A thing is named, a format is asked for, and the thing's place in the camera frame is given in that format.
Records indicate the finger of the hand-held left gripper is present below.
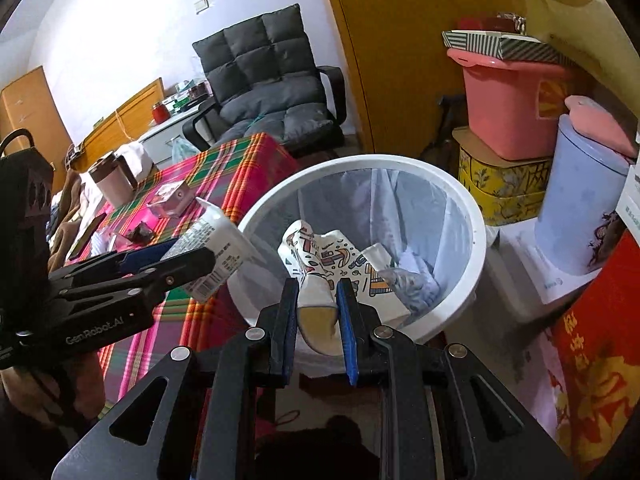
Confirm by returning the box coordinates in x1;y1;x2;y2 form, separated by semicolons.
49;238;182;287
54;247;217;313

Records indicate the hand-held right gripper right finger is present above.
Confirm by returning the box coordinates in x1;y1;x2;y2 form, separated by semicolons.
336;280;576;480

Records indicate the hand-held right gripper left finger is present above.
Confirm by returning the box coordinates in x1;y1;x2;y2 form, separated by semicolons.
52;277;301;480

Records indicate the clear snack wrapper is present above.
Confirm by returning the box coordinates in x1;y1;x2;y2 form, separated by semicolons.
92;224;155;260

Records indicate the white plastic yogurt cup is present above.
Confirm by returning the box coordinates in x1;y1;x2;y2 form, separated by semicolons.
177;197;256;303

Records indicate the pink milk carton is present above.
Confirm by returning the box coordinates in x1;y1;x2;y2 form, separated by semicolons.
147;182;193;218

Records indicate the white mesh trash bin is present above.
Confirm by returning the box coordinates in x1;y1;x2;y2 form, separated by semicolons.
227;154;487;343

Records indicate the person's left hand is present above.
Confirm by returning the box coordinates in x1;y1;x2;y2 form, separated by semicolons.
0;350;106;428

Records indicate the brown blanket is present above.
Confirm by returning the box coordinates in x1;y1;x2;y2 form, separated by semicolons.
47;170;101;261

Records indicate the black smartphone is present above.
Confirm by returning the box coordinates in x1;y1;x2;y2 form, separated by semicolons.
67;212;108;261

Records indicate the white tumbler with brown lid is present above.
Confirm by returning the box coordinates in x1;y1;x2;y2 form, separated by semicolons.
89;154;138;206

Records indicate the small wooden wardrobe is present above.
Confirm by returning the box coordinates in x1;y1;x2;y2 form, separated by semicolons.
0;66;73;191

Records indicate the clear plastic bag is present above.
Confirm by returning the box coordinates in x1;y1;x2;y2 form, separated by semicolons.
171;136;201;163

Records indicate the pink plaid tablecloth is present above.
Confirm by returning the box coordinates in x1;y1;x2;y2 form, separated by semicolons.
65;132;286;401

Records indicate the white bedside cabinet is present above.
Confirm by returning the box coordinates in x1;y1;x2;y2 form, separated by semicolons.
137;105;216;166

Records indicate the wooden bed headboard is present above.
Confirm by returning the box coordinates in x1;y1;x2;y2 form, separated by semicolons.
70;77;165;171

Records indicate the white bin liner bag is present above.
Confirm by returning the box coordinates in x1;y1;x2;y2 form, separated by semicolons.
250;167;471;321

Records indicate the white storage box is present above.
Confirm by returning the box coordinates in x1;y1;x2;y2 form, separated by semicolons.
492;220;596;323

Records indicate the dark grey padded chair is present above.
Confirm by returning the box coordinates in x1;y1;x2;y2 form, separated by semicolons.
181;4;347;158

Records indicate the yellow floral box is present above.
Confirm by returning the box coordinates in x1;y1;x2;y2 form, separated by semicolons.
452;127;553;227

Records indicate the red gift box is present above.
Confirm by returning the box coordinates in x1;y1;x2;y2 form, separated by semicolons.
547;230;640;480

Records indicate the light blue tub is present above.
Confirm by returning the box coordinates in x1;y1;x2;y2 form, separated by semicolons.
534;114;631;276

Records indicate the pink plastic bucket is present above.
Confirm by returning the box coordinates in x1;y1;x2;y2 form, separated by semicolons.
446;47;591;161

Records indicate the tall wooden wardrobe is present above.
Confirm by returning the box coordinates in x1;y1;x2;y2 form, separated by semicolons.
315;0;531;156

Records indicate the stack of white boxes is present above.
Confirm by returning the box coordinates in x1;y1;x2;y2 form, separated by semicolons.
615;160;640;241

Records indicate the pink tub lid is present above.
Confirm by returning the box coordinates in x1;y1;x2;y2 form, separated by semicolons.
565;95;638;158

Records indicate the striped box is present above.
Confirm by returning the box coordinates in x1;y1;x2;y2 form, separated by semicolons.
441;12;581;66

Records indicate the brown paper bag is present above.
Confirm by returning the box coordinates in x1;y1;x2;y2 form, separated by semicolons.
517;0;640;96

